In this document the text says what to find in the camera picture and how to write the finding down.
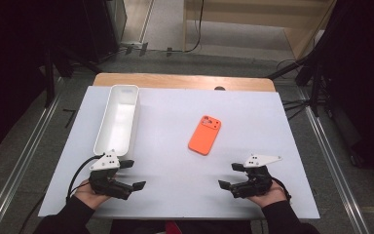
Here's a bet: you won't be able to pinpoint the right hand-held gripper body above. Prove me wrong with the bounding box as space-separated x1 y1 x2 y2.
230 154 282 199

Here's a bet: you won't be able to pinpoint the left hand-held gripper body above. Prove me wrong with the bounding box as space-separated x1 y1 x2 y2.
88 149 134 201

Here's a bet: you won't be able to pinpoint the white plastic bin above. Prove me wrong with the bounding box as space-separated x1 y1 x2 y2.
93 84 140 158

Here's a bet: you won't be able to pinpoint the orange phone case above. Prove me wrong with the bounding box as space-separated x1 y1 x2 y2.
188 114 222 156

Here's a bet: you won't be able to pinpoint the person's right hand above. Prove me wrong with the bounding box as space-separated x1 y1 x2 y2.
246 179 288 208

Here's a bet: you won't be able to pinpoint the person's left hand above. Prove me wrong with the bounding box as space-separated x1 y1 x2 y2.
74 176 118 210

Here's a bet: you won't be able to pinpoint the white board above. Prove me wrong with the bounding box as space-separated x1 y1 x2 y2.
38 85 320 220

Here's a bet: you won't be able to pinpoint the person's dark lap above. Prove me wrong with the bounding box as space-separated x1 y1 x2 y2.
110 219 253 234

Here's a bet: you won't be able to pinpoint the red cloth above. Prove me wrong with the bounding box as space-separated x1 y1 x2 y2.
166 219 184 234

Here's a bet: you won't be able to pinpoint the wooden table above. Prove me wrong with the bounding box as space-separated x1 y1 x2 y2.
93 72 277 93

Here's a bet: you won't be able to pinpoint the black metal stand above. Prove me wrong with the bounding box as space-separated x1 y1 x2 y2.
42 45 101 109
267 55 326 118

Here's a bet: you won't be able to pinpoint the dark cabinet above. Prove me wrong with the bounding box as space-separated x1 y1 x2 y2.
84 0 128 64

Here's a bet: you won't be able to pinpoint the light wooden shelf unit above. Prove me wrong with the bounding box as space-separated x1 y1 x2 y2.
183 0 337 61

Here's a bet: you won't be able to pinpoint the right hand-held gripper black cable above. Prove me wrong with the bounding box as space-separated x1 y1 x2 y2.
270 176 292 201

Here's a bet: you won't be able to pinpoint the hand-held gripper black cable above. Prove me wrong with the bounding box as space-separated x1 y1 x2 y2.
270 176 292 201
65 154 104 205

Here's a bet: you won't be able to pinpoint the left hand-held gripper black cable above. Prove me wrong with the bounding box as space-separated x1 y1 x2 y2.
65 154 104 205

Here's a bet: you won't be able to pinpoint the metal floor rail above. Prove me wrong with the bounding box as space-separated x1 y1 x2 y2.
296 87 371 234
0 77 66 234

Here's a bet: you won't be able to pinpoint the black floor cables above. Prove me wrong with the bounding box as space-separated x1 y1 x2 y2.
281 97 314 121

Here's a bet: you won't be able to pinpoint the black hanging cable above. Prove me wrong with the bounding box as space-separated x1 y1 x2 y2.
184 0 206 54

